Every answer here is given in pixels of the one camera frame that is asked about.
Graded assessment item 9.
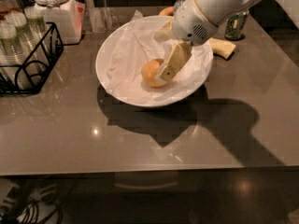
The green soda can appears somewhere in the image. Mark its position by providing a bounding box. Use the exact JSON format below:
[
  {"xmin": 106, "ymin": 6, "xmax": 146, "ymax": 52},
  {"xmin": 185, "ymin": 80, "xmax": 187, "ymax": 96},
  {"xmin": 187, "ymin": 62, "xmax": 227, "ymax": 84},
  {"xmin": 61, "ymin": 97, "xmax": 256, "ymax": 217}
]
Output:
[{"xmin": 224, "ymin": 10, "xmax": 249, "ymax": 41}]

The orange object behind bowl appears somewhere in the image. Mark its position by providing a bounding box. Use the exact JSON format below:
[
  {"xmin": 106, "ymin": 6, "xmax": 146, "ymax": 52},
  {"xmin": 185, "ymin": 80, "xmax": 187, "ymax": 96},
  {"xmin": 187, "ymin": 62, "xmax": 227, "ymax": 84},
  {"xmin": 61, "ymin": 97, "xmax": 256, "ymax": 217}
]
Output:
[{"xmin": 159, "ymin": 7, "xmax": 174, "ymax": 16}]

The clear plastic cup stack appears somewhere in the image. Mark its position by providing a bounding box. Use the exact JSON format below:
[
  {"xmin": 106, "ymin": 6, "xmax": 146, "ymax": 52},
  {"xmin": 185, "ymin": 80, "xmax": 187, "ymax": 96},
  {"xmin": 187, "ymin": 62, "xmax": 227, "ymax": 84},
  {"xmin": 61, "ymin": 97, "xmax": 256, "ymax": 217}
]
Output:
[{"xmin": 0, "ymin": 11, "xmax": 47, "ymax": 90}]

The white ceramic lidded jar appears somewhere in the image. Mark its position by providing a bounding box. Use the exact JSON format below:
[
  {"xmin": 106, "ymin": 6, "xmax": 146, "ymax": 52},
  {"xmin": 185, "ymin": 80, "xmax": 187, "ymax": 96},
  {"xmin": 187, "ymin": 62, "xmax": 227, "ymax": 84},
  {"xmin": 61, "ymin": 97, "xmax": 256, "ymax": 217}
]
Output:
[{"xmin": 34, "ymin": 0, "xmax": 85, "ymax": 45}]

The black wire rack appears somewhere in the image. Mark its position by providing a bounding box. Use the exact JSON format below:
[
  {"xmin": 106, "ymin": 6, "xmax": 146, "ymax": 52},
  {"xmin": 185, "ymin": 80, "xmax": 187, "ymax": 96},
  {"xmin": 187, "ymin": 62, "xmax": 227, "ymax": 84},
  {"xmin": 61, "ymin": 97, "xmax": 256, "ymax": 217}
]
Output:
[{"xmin": 0, "ymin": 22, "xmax": 64, "ymax": 95}]

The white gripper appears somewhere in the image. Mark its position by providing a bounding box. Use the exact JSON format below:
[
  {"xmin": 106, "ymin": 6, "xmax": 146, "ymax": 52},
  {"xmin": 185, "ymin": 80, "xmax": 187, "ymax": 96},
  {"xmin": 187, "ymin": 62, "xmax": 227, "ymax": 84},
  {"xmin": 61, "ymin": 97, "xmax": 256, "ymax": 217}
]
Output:
[{"xmin": 153, "ymin": 0, "xmax": 218, "ymax": 85}]

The white bowl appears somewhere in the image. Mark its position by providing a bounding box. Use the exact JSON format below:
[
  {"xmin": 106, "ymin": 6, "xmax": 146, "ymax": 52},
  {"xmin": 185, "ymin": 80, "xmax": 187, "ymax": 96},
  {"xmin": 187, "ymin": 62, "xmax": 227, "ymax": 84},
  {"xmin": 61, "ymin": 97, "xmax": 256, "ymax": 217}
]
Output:
[{"xmin": 94, "ymin": 15, "xmax": 214, "ymax": 108}]

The white paper liner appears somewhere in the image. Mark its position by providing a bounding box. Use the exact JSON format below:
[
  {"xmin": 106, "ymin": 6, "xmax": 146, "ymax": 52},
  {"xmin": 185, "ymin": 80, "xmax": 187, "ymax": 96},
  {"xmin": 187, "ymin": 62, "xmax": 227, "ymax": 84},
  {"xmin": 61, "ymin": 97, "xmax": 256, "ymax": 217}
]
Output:
[{"xmin": 105, "ymin": 10, "xmax": 213, "ymax": 103}]

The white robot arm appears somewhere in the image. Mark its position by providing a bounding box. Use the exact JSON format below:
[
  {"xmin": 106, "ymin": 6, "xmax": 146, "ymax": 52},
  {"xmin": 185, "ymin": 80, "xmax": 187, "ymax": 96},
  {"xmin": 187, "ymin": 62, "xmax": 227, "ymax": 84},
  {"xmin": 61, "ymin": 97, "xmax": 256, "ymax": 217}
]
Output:
[{"xmin": 154, "ymin": 0, "xmax": 299, "ymax": 84}]

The orange fruit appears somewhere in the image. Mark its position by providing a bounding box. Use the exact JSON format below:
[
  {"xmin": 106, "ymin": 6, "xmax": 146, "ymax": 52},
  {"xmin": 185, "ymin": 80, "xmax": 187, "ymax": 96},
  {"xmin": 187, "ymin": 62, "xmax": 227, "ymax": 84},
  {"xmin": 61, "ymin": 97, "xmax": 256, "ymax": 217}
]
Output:
[{"xmin": 141, "ymin": 59, "xmax": 167, "ymax": 88}]

